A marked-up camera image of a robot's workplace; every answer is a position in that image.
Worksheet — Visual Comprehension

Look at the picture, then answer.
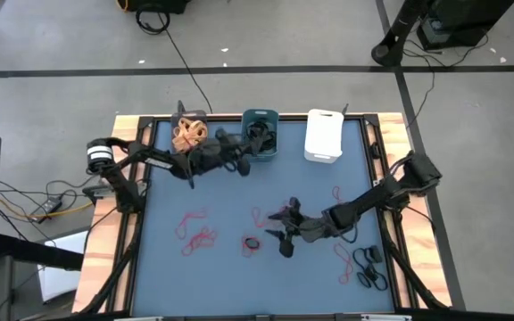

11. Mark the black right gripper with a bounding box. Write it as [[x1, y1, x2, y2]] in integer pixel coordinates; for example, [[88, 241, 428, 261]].
[[265, 210, 337, 259]]

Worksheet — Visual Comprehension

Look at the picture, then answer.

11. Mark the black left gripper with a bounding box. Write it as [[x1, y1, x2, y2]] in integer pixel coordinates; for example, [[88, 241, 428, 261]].
[[184, 128, 253, 178]]

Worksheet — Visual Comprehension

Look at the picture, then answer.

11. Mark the thin black rubber band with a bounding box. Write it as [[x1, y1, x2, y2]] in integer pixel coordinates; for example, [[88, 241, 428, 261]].
[[353, 246, 377, 277], [372, 267, 390, 293], [245, 127, 271, 155], [256, 120, 278, 151]]

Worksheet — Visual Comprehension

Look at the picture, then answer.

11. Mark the large black rubber band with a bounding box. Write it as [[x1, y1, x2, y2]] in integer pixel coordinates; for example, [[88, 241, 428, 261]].
[[247, 119, 276, 139]]

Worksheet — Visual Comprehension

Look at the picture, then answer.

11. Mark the teal plastic basket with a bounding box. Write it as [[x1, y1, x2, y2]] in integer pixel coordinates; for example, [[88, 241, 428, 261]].
[[239, 108, 280, 162]]

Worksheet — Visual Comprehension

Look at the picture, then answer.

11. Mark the grey plastic basket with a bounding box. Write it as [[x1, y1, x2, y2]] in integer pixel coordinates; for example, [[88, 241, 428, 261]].
[[170, 110, 209, 156]]

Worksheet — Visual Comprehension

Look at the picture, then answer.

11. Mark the blue table mat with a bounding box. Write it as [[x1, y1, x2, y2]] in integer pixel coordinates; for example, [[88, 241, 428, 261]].
[[130, 119, 395, 316]]

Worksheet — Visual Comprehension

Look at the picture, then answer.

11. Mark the white plastic basket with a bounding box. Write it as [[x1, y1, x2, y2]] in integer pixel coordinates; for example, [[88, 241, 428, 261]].
[[303, 108, 345, 164]]

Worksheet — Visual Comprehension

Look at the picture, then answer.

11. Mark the black equipment case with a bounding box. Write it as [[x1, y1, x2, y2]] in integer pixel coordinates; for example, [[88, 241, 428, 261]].
[[116, 0, 192, 14]]

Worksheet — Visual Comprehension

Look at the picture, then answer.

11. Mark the black tower fan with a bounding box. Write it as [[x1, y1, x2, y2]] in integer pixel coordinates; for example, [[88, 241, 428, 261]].
[[371, 0, 433, 68]]

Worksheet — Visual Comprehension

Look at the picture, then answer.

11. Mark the black power adapter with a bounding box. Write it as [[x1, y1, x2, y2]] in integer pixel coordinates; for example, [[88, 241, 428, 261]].
[[30, 197, 64, 220]]

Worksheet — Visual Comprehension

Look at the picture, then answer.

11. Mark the white board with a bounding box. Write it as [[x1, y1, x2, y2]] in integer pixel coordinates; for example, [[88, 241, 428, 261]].
[[37, 229, 91, 305]]

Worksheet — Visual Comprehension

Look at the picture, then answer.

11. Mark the black stand bar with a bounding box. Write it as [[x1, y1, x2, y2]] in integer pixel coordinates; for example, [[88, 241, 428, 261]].
[[0, 232, 85, 272]]

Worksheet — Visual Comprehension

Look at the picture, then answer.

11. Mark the black equipment box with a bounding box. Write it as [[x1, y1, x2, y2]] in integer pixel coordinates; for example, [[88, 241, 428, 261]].
[[416, 0, 514, 51]]

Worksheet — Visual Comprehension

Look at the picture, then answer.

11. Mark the silver aluminium bracket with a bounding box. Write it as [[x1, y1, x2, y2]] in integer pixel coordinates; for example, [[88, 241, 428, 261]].
[[361, 313, 413, 321]]

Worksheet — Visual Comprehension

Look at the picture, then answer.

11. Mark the black floor cable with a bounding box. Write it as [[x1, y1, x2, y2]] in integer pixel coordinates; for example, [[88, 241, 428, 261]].
[[134, 7, 216, 115], [400, 30, 491, 130], [0, 172, 103, 224]]

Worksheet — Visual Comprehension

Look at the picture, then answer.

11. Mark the yellow cable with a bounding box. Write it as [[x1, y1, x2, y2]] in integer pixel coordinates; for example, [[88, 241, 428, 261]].
[[0, 197, 95, 220]]

